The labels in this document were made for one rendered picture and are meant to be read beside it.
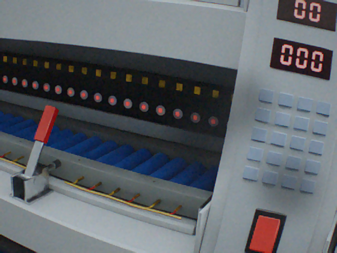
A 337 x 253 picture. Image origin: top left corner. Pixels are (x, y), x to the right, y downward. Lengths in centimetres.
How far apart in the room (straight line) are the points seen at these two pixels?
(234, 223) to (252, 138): 6
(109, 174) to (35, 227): 9
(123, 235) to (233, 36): 18
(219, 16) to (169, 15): 4
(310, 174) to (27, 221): 25
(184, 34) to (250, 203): 13
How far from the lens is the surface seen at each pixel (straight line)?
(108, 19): 42
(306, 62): 35
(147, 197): 46
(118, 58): 63
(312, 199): 35
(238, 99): 36
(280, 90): 35
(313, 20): 35
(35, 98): 66
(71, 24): 44
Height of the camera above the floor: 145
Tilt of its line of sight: 3 degrees down
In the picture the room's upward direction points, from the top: 11 degrees clockwise
